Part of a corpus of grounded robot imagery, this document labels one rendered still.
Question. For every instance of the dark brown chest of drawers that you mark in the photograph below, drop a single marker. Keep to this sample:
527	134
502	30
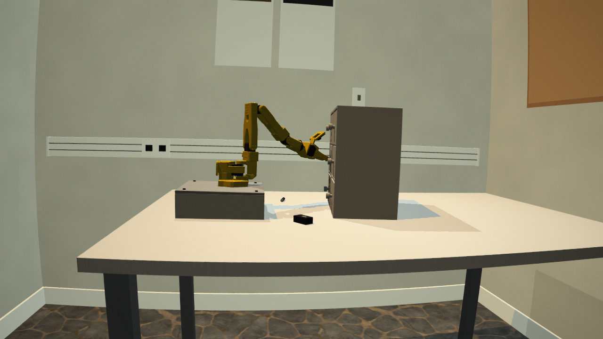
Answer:
367	162

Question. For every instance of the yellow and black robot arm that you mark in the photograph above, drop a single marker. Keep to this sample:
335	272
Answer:
228	169

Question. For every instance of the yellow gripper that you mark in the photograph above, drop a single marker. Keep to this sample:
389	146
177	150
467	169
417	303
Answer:
310	150

